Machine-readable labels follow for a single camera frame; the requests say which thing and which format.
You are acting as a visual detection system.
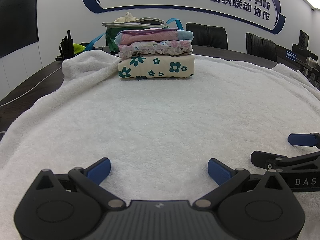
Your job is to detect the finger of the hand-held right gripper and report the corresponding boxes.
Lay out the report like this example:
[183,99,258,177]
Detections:
[287,132,320,147]
[251,150,320,173]

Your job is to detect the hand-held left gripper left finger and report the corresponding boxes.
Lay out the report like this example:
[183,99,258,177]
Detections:
[36,157,127,208]

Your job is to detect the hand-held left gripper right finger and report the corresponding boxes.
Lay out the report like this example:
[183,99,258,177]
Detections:
[194,158,284,208]

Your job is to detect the large black wall screen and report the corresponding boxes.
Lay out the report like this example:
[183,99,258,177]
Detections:
[0,0,40,59]

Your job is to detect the black walkie-talkie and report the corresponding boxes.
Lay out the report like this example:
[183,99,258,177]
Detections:
[59,30,75,61]

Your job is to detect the white fleece blanket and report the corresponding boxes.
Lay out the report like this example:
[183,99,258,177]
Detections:
[0,49,320,240]

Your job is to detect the cream cloth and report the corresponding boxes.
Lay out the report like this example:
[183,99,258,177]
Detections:
[114,12,139,24]

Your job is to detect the folded cream green-flower garment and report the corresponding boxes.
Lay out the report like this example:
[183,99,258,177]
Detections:
[117,54,196,79]

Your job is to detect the folded pink floral garment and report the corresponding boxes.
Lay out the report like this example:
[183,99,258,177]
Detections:
[118,39,194,59]

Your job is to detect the white cable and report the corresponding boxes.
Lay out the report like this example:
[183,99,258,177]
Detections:
[0,64,64,105]

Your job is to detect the pink and blue garment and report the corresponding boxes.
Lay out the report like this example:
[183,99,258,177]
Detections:
[114,29,194,46]

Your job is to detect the yellow-green cloth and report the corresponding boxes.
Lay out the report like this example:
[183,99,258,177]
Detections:
[73,43,88,55]

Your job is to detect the green storage bag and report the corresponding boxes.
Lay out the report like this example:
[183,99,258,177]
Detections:
[85,17,187,54]

